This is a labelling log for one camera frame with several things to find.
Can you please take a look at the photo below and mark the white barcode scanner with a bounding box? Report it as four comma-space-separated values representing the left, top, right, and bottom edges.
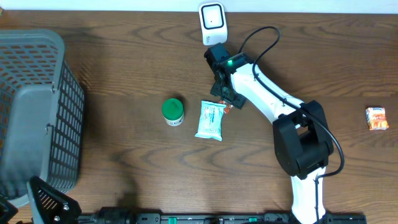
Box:
199, 2, 228, 46

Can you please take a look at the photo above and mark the teal wet wipes pack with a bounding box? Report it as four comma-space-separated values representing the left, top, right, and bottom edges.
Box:
195, 101, 226, 141

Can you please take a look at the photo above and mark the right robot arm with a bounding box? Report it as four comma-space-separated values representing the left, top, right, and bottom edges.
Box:
204, 43, 334, 223

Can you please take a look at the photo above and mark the black mounting rail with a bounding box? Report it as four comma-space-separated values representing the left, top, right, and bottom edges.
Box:
77, 207, 368, 224

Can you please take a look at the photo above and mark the orange snack packet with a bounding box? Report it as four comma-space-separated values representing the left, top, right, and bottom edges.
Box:
365, 107, 389, 131

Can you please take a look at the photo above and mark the green lid white jar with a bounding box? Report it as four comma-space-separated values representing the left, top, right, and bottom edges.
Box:
162, 98, 185, 126

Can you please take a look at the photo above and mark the red Top chocolate bar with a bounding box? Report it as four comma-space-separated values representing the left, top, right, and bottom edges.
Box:
219, 100, 233, 114

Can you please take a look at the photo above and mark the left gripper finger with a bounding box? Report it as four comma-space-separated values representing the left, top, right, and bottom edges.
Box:
0, 197, 18, 224
27, 176, 81, 224

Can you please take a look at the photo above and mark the grey plastic shopping basket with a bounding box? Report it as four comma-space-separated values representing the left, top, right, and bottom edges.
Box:
1, 29, 85, 208

